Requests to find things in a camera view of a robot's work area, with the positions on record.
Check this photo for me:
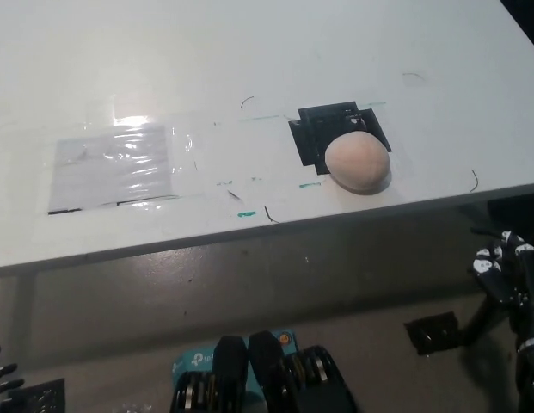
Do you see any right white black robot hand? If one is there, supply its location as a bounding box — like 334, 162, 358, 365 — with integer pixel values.
467, 226, 534, 345

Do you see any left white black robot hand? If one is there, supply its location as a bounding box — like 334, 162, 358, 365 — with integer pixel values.
0, 343, 26, 413

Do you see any pink dumpling squeeze toy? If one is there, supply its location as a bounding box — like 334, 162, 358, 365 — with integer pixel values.
324, 131, 390, 195

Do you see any black square mask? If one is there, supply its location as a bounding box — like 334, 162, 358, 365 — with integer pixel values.
287, 101, 393, 176

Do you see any black floor tape patch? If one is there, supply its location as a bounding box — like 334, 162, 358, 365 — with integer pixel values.
15, 378, 66, 413
403, 310, 462, 356

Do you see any laminated white paper sheet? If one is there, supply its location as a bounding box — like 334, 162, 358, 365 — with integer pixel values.
47, 124, 182, 216

